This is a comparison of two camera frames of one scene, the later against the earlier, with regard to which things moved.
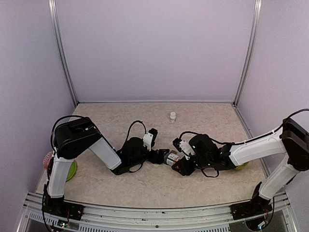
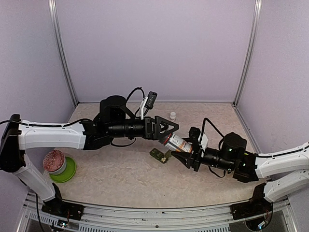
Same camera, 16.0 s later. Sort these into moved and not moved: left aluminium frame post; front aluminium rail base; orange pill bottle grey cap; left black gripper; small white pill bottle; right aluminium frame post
Moved: orange pill bottle grey cap; left black gripper
Not moved: right aluminium frame post; front aluminium rail base; left aluminium frame post; small white pill bottle
